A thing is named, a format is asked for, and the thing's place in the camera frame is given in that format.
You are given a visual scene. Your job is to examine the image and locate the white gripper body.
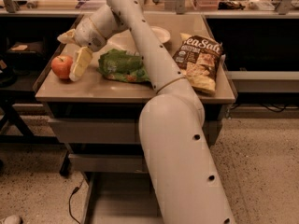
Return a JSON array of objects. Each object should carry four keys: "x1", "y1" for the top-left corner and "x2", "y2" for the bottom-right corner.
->
[{"x1": 74, "y1": 18, "x2": 107, "y2": 52}]

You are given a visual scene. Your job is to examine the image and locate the dark box on shelf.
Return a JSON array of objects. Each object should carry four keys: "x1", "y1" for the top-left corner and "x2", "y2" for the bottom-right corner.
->
[{"x1": 7, "y1": 41, "x2": 46, "y2": 57}]

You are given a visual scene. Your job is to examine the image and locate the white shoe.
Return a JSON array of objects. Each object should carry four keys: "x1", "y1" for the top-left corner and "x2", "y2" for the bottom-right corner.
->
[{"x1": 0, "y1": 215, "x2": 21, "y2": 224}]

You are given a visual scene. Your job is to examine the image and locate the brown sea salt chip bag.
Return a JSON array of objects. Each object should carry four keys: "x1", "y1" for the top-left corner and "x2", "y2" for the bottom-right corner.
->
[{"x1": 173, "y1": 33, "x2": 223, "y2": 95}]

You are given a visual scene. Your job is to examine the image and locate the grey open bottom drawer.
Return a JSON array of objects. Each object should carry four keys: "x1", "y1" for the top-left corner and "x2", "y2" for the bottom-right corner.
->
[{"x1": 81, "y1": 173, "x2": 164, "y2": 224}]

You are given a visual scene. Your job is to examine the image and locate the black floor cable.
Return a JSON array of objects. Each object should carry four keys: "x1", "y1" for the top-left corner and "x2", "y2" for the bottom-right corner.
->
[{"x1": 68, "y1": 179, "x2": 86, "y2": 224}]

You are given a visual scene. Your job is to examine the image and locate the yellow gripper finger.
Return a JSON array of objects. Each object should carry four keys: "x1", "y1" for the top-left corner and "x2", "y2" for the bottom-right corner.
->
[
  {"x1": 69, "y1": 47, "x2": 93, "y2": 81},
  {"x1": 57, "y1": 29, "x2": 76, "y2": 44}
]

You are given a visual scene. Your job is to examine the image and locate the green snack bag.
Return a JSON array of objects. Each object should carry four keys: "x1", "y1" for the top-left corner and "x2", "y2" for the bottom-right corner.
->
[{"x1": 97, "y1": 49, "x2": 150, "y2": 83}]

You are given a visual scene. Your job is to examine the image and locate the white bowl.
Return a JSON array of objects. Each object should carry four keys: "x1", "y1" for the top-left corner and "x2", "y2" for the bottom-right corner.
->
[{"x1": 151, "y1": 26, "x2": 171, "y2": 44}]

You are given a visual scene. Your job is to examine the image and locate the red apple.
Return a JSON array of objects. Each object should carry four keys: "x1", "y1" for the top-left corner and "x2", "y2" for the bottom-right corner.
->
[{"x1": 51, "y1": 55, "x2": 73, "y2": 79}]

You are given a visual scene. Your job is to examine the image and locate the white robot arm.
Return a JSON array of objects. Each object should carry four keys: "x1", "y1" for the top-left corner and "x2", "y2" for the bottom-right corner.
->
[{"x1": 58, "y1": 0, "x2": 236, "y2": 224}]

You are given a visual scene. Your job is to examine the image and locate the grey middle drawer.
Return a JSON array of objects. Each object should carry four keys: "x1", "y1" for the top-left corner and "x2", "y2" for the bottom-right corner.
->
[{"x1": 68, "y1": 154, "x2": 148, "y2": 173}]

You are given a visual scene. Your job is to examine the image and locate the grey top drawer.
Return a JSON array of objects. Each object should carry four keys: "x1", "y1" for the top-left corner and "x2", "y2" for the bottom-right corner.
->
[{"x1": 48, "y1": 118, "x2": 222, "y2": 146}]

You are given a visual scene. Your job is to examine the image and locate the black table frame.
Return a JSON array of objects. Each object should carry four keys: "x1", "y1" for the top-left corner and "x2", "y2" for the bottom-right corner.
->
[{"x1": 0, "y1": 91, "x2": 71, "y2": 176}]

